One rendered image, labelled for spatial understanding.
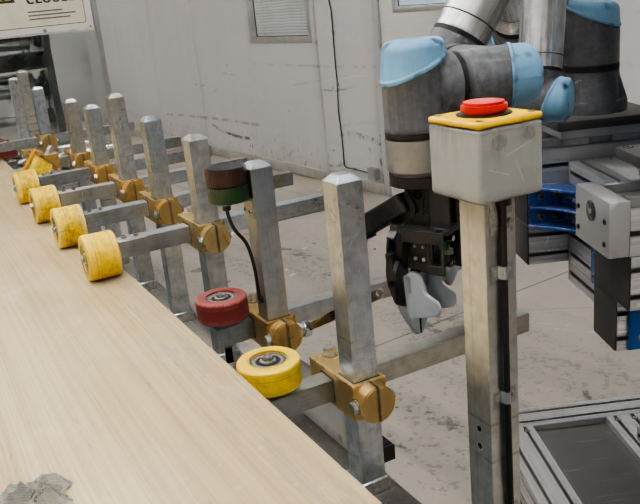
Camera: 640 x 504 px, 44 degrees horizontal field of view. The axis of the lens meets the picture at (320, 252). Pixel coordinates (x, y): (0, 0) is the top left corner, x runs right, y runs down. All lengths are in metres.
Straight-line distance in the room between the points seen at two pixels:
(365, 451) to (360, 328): 0.17
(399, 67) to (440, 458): 1.70
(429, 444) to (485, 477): 1.69
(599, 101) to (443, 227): 0.88
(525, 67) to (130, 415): 0.60
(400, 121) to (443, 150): 0.22
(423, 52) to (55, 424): 0.58
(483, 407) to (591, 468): 1.28
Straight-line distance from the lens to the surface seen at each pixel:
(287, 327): 1.20
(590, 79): 1.77
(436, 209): 0.94
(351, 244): 0.94
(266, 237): 1.17
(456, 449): 2.49
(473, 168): 0.68
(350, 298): 0.96
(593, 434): 2.18
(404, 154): 0.92
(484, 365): 0.76
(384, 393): 1.00
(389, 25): 5.13
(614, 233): 1.29
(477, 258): 0.73
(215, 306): 1.20
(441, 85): 0.92
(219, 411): 0.91
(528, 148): 0.70
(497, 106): 0.69
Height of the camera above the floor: 1.33
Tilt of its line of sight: 18 degrees down
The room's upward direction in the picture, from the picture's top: 6 degrees counter-clockwise
